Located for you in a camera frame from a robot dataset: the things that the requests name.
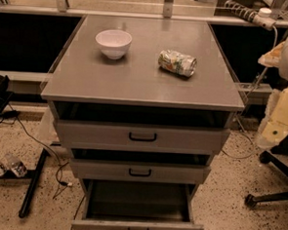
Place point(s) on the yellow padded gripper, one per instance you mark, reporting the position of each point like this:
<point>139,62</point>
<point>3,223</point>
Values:
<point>274,127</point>

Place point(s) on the grey bottom drawer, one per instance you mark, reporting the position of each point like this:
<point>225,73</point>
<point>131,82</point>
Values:
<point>129,205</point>

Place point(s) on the grey drawer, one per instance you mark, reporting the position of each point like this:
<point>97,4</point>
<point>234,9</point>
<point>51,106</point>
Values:
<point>129,205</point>
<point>140,138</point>
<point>131,171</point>

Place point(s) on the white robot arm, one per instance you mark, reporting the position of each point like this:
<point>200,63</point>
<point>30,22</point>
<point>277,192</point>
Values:
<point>277,57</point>

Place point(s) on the grey drawer cabinet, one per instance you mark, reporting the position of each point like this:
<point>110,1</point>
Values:
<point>88,86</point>

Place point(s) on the grey middle drawer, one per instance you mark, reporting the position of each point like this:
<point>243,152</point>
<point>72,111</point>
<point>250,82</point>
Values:
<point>131,171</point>

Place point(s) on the grey top drawer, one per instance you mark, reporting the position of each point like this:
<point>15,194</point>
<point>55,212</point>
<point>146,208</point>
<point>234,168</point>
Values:
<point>140,138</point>

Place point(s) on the black office chair base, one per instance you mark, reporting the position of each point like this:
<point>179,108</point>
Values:
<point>272,187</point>

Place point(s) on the white power strip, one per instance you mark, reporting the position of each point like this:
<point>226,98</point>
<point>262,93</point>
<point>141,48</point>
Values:
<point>260,18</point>

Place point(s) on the crushed drink can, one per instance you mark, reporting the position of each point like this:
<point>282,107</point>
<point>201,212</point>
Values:
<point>177,63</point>

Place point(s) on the white bowl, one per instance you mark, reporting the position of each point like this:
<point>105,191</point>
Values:
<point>114,43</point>

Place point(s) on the black metal stand base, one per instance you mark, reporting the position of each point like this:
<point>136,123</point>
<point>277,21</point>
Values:
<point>33,177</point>

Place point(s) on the right plastic water bottle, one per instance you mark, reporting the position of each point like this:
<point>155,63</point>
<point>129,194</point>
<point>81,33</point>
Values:
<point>15,165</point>

